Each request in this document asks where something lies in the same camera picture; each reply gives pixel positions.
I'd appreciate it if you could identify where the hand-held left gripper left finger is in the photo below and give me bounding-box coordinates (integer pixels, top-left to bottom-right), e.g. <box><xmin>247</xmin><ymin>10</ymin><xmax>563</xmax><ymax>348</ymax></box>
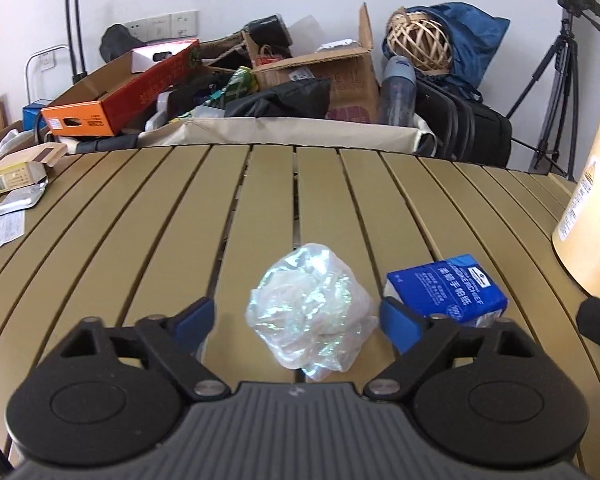
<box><xmin>59</xmin><ymin>296</ymin><xmax>232</xmax><ymax>403</ymax></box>

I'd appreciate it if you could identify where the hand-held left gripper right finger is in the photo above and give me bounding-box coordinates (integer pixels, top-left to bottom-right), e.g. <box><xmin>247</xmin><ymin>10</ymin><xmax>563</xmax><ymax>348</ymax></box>
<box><xmin>361</xmin><ymin>296</ymin><xmax>543</xmax><ymax>403</ymax></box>

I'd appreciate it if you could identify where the clear plastic bag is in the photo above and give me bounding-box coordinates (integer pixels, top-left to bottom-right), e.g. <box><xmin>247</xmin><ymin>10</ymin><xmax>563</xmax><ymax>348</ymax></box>
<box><xmin>246</xmin><ymin>242</ymin><xmax>380</xmax><ymax>382</ymax></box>

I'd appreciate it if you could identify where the blue tissue packet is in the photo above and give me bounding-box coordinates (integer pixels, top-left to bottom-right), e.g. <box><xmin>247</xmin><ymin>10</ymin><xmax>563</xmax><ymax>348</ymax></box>
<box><xmin>386</xmin><ymin>254</ymin><xmax>509</xmax><ymax>328</ymax></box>

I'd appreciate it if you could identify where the khaki folding slatted table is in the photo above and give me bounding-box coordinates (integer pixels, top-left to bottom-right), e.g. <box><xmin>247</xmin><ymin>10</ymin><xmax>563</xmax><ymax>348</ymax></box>
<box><xmin>0</xmin><ymin>142</ymin><xmax>600</xmax><ymax>480</ymax></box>

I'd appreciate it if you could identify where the yellow thermos jug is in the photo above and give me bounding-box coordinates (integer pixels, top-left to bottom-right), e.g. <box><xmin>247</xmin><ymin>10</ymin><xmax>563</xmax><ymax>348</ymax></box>
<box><xmin>551</xmin><ymin>77</ymin><xmax>600</xmax><ymax>306</ymax></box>

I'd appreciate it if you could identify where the silver foil packet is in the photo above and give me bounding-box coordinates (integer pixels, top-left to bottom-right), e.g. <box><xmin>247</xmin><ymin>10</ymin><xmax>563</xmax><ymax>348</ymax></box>
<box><xmin>0</xmin><ymin>182</ymin><xmax>48</xmax><ymax>218</ymax></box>

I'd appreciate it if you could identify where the white paper sheet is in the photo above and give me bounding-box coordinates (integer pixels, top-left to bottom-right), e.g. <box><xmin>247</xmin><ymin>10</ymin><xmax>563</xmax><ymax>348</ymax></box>
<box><xmin>0</xmin><ymin>205</ymin><xmax>26</xmax><ymax>258</ymax></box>

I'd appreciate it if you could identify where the grey water bottle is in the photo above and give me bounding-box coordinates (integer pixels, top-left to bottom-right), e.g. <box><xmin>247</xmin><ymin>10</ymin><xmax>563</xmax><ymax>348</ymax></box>
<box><xmin>377</xmin><ymin>56</ymin><xmax>417</xmax><ymax>127</ymax></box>

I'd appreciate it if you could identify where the pale yellow small box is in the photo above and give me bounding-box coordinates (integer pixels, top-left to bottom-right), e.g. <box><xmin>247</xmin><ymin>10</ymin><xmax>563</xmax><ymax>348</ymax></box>
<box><xmin>0</xmin><ymin>142</ymin><xmax>68</xmax><ymax>196</ymax></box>

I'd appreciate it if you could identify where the long orange box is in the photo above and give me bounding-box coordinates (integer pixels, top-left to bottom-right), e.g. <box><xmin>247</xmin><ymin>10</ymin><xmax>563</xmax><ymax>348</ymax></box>
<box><xmin>41</xmin><ymin>39</ymin><xmax>202</xmax><ymax>137</ymax></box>

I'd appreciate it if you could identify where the black pouch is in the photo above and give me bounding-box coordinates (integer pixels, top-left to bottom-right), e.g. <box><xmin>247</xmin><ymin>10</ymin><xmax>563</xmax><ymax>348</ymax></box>
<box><xmin>224</xmin><ymin>78</ymin><xmax>332</xmax><ymax>120</ymax></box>

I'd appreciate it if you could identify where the green striped packet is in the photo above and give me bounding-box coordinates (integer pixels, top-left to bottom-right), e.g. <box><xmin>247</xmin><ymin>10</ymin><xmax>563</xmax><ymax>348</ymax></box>
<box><xmin>225</xmin><ymin>66</ymin><xmax>258</xmax><ymax>106</ymax></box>

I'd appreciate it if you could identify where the small blue box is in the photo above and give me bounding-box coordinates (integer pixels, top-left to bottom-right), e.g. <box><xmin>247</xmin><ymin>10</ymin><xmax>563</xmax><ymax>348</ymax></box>
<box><xmin>22</xmin><ymin>102</ymin><xmax>48</xmax><ymax>131</ymax></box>

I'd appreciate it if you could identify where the wicker ball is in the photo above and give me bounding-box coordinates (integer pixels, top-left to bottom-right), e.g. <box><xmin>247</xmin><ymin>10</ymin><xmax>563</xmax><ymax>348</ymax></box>
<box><xmin>386</xmin><ymin>7</ymin><xmax>452</xmax><ymax>73</ymax></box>

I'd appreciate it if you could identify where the black cloth bag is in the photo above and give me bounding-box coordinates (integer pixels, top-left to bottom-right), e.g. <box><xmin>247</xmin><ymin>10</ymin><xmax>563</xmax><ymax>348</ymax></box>
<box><xmin>100</xmin><ymin>24</ymin><xmax>146</xmax><ymax>63</ymax></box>

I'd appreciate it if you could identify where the dark blue bag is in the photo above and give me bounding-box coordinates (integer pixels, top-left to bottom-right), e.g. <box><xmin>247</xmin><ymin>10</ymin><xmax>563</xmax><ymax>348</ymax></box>
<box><xmin>382</xmin><ymin>2</ymin><xmax>511</xmax><ymax>103</ymax></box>

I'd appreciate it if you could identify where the black cylindrical case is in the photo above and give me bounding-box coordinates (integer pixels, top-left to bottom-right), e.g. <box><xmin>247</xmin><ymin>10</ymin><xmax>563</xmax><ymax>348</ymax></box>
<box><xmin>247</xmin><ymin>15</ymin><xmax>293</xmax><ymax>48</ymax></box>

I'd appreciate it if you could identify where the black tripod with camera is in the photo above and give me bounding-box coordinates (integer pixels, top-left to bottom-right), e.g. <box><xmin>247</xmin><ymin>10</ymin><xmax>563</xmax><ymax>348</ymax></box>
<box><xmin>505</xmin><ymin>0</ymin><xmax>600</xmax><ymax>183</ymax></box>

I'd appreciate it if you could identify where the white wall socket strip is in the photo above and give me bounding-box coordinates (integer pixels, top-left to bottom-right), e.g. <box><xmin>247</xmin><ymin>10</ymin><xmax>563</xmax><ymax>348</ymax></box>
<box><xmin>124</xmin><ymin>10</ymin><xmax>199</xmax><ymax>43</ymax></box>

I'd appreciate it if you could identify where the chrome tube frame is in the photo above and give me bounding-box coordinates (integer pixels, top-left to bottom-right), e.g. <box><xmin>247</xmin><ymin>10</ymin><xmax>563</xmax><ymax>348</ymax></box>
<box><xmin>25</xmin><ymin>46</ymin><xmax>71</xmax><ymax>106</ymax></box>

